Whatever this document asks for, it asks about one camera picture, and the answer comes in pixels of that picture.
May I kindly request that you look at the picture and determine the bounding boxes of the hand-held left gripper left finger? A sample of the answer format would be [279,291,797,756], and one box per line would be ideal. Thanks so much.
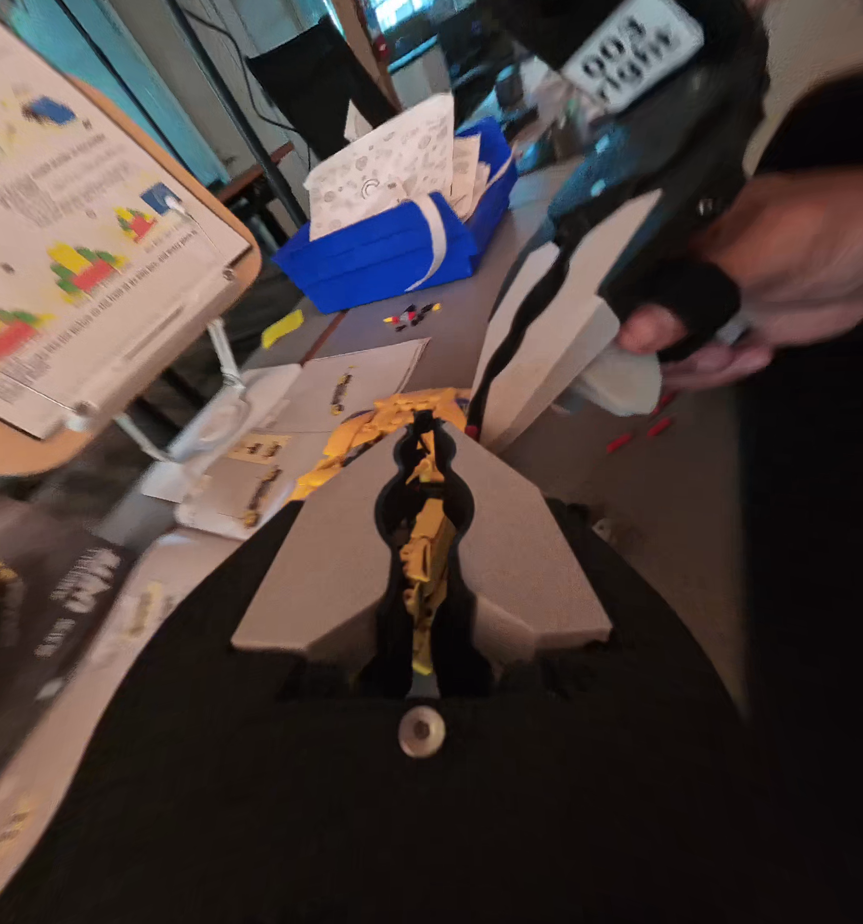
[231,422,412,687]

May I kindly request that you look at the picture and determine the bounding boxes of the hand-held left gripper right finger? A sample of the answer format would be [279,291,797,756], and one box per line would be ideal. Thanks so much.
[438,422,613,680]

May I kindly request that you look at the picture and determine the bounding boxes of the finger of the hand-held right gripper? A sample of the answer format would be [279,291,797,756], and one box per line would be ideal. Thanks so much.
[471,242,569,434]
[485,189,665,454]

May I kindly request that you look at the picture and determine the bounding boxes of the yellow toy brick car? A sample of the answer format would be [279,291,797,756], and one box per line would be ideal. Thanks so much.
[290,390,472,676]

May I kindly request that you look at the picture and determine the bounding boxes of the scattered coloured brick pieces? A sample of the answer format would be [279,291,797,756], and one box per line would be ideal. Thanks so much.
[383,302,443,333]

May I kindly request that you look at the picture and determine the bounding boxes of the loose small brick pieces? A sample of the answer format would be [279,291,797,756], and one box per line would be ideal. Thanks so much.
[605,393,678,456]

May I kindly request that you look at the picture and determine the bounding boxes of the open instruction booklet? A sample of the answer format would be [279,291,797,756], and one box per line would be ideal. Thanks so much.
[0,338,432,899]

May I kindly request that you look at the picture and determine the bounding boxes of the blue plastic bin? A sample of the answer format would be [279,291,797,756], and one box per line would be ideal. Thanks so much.
[272,115,519,315]

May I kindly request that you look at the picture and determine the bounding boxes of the patterned paper bag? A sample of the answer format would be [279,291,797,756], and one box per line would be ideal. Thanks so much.
[305,94,501,293]

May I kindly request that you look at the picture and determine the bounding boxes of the yellow tape strip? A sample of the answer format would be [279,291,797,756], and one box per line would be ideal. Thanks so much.
[261,309,306,349]

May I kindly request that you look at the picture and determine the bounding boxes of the toy car box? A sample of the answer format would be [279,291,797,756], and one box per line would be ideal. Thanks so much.
[0,498,140,802]

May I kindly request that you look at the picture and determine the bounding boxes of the black monitor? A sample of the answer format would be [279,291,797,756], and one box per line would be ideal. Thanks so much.
[247,18,396,156]

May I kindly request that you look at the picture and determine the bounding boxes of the black pole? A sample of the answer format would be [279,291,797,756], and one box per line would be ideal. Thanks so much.
[167,0,309,228]

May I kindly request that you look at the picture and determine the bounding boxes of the printed instruction sheet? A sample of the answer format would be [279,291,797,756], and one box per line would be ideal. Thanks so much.
[0,0,252,441]

